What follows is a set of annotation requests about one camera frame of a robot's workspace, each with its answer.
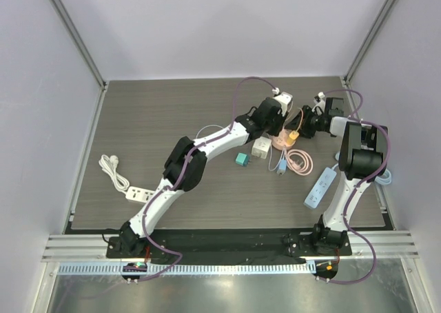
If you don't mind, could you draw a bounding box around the orange charger plug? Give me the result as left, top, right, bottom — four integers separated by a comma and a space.
287, 130, 299, 145

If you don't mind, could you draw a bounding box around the yellow charging cable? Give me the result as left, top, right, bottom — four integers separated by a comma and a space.
289, 108, 305, 134

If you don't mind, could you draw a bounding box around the pink round power socket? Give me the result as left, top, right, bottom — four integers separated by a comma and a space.
271, 129, 297, 150

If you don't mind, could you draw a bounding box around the white cube socket adapter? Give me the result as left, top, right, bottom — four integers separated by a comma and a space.
251, 137, 271, 159

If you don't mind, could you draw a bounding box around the light blue charging cable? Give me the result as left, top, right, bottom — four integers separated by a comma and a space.
195, 125, 287, 172

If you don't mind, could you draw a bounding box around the blue USB charger plug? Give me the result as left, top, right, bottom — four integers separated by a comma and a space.
276, 159, 287, 175

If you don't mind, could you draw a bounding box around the teal plug adapter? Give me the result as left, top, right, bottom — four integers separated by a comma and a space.
235, 152, 252, 167

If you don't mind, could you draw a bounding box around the light blue power strip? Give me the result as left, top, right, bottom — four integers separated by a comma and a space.
304, 168, 336, 209

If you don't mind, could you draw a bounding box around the white USB power strip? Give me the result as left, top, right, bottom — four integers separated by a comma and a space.
125, 186, 155, 204

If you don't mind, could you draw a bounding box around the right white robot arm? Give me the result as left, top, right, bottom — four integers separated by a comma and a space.
288, 93, 391, 256

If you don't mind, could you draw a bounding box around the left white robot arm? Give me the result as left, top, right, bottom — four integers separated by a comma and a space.
116, 92, 292, 258

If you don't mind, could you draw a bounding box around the pink coiled cord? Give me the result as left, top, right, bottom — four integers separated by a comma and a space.
282, 147, 314, 176

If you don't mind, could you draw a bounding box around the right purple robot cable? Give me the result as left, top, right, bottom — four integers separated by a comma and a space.
315, 88, 392, 285

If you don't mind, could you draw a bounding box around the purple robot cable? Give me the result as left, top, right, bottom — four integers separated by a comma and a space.
315, 88, 392, 285
137, 77, 280, 281

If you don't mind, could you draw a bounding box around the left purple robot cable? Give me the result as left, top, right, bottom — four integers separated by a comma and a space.
137, 77, 280, 281

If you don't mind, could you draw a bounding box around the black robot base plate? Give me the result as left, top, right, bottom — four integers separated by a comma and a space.
106, 225, 352, 266

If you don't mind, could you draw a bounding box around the white slotted cable duct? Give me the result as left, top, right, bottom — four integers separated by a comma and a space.
57, 261, 316, 277

